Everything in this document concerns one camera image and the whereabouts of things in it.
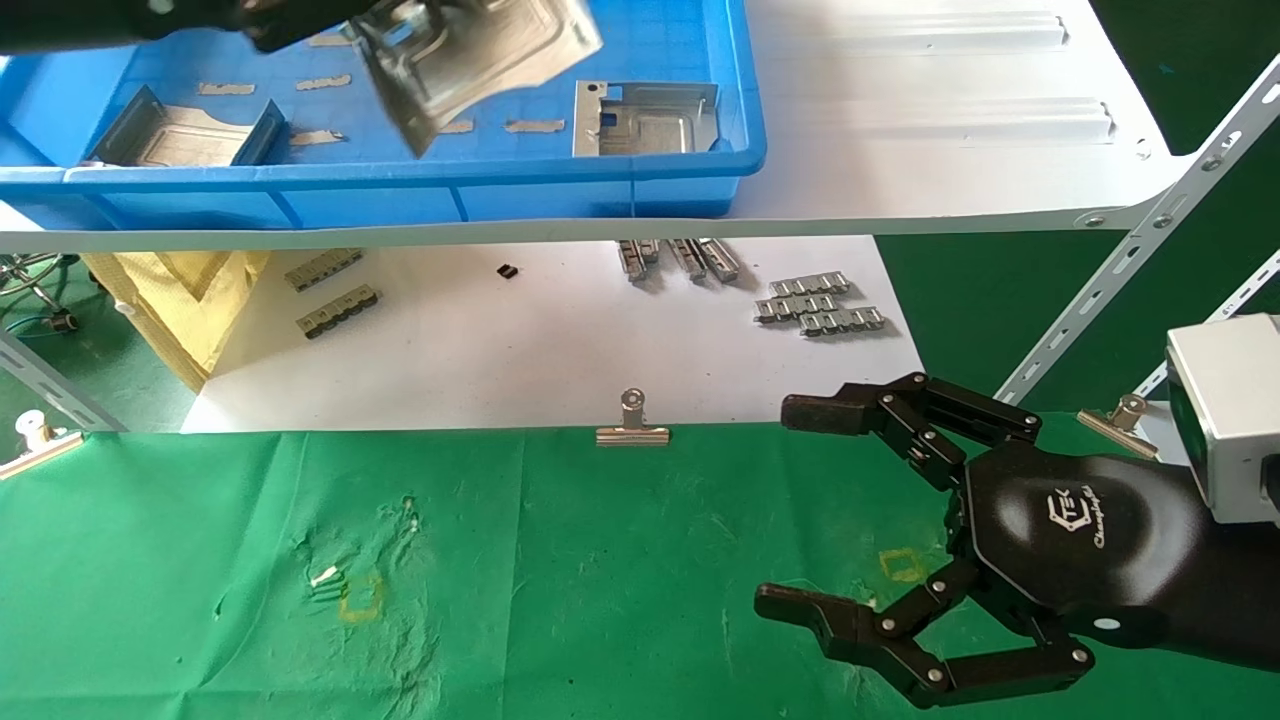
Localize white paper sheet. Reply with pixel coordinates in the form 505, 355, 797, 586
180, 237, 926, 433

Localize white metal shelf panel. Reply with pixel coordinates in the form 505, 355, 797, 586
0, 0, 1216, 254

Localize large bent sheet metal part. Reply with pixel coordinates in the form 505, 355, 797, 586
349, 0, 605, 159

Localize grey connector strip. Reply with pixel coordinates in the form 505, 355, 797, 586
285, 249, 366, 293
297, 285, 382, 340

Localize grey slotted angle bar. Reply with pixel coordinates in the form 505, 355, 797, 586
0, 328, 127, 433

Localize flat notched sheet metal part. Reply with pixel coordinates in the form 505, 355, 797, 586
572, 81, 720, 158

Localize metal chair base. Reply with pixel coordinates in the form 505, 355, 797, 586
0, 253, 84, 336

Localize green cloth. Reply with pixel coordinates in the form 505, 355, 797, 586
0, 412, 1280, 720

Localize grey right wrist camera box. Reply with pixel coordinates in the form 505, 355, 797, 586
1165, 314, 1280, 527

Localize sheet metal part folded ends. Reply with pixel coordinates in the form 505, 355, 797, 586
85, 85, 289, 167

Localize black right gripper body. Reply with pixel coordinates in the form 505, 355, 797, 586
945, 441, 1207, 647

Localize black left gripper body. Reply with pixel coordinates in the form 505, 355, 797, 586
128, 0, 258, 43

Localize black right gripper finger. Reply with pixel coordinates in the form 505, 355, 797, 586
754, 558, 1094, 710
779, 372, 1043, 492

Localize blue plastic bin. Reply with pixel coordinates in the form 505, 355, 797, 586
0, 0, 768, 232

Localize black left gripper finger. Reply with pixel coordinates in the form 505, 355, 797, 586
240, 0, 373, 54

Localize white slotted shelf upright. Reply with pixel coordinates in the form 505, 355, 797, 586
1135, 250, 1280, 398
995, 58, 1280, 407

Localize yellow woven bag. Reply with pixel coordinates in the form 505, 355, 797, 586
82, 250, 273, 393

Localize silver binder clip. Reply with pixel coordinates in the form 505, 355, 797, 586
1077, 395, 1161, 461
597, 388, 672, 447
0, 410, 87, 480

